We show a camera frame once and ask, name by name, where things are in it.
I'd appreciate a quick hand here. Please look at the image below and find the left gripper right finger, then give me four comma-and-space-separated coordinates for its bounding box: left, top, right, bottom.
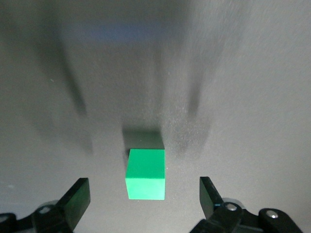
191, 177, 265, 233

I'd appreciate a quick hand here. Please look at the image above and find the green cube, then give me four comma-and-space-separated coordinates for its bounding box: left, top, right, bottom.
124, 149, 166, 201

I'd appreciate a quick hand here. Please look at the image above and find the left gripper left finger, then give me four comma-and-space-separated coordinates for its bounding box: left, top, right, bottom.
31, 178, 91, 233

